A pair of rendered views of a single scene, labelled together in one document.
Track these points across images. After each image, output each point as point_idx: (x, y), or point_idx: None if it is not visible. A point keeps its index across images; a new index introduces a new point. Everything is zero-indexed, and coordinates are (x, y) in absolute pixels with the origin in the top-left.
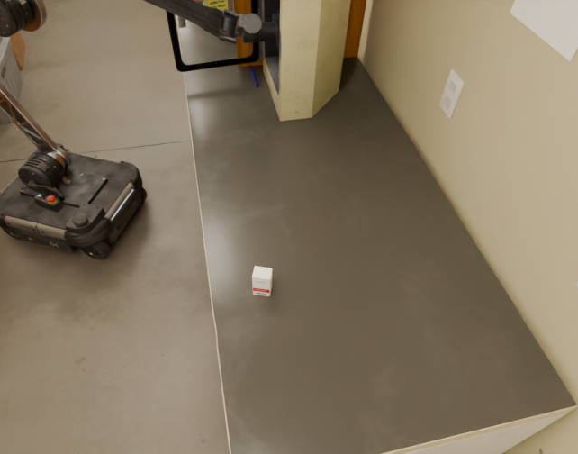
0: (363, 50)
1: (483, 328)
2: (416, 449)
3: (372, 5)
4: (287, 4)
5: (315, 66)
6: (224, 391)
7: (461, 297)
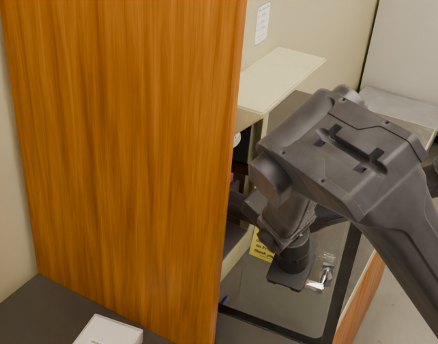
0: (28, 265)
1: (278, 106)
2: None
3: (23, 203)
4: (262, 120)
5: None
6: (425, 147)
7: (272, 114)
